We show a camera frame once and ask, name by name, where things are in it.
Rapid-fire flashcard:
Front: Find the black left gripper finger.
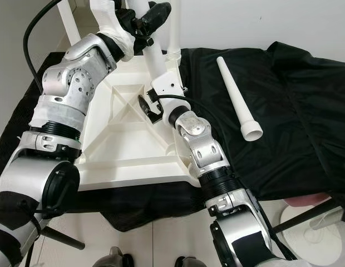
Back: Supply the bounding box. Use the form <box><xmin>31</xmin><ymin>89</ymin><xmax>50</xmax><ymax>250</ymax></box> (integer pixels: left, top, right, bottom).
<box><xmin>137</xmin><ymin>2</ymin><xmax>172</xmax><ymax>33</ymax></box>

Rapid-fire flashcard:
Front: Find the white plastic table leg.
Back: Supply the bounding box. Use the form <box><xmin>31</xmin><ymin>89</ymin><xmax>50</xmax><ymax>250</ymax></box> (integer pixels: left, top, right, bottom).
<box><xmin>58</xmin><ymin>0</ymin><xmax>84</xmax><ymax>45</ymax></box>
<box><xmin>131</xmin><ymin>0</ymin><xmax>170</xmax><ymax>78</ymax></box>
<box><xmin>216</xmin><ymin>56</ymin><xmax>264</xmax><ymax>141</ymax></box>
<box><xmin>166</xmin><ymin>0</ymin><xmax>183</xmax><ymax>63</ymax></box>

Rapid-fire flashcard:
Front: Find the white plastic table top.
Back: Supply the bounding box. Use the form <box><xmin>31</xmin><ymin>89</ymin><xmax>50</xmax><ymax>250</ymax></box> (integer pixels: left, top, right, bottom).
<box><xmin>75</xmin><ymin>53</ymin><xmax>202</xmax><ymax>189</ymax></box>

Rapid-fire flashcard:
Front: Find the black table cloth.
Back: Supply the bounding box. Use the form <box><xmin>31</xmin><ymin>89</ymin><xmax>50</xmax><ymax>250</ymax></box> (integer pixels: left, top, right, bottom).
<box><xmin>0</xmin><ymin>42</ymin><xmax>345</xmax><ymax>231</ymax></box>

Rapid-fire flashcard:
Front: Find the grey robot left leg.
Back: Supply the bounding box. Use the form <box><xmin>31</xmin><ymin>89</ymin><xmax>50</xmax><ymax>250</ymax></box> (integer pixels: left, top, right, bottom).
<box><xmin>92</xmin><ymin>246</ymin><xmax>134</xmax><ymax>267</ymax></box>

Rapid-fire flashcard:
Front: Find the grey robot leg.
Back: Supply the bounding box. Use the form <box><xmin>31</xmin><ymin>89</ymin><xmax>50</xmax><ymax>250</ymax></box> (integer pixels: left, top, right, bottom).
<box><xmin>174</xmin><ymin>256</ymin><xmax>206</xmax><ymax>267</ymax></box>
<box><xmin>92</xmin><ymin>246</ymin><xmax>134</xmax><ymax>267</ymax></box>

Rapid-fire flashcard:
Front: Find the grey robot right leg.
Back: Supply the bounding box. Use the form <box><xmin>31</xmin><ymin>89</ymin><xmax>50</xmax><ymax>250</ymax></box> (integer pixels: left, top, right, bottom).
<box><xmin>174</xmin><ymin>256</ymin><xmax>206</xmax><ymax>267</ymax></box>

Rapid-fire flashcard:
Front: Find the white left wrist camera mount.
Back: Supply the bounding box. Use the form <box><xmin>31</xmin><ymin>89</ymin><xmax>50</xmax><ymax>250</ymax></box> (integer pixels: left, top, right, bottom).
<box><xmin>90</xmin><ymin>0</ymin><xmax>131</xmax><ymax>48</ymax></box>

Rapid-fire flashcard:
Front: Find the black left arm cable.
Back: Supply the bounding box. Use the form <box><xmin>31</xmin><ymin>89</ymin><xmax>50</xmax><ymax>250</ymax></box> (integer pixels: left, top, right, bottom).
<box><xmin>23</xmin><ymin>0</ymin><xmax>62</xmax><ymax>92</ymax></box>

